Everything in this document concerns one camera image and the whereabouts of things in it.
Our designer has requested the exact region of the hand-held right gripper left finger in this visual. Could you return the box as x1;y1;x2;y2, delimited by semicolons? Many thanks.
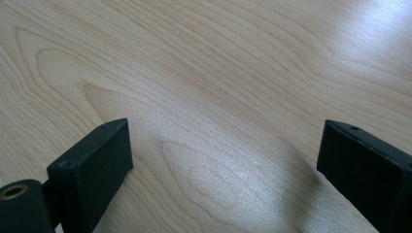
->
46;117;134;233

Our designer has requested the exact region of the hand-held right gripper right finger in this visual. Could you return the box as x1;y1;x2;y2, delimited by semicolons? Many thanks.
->
316;118;412;233

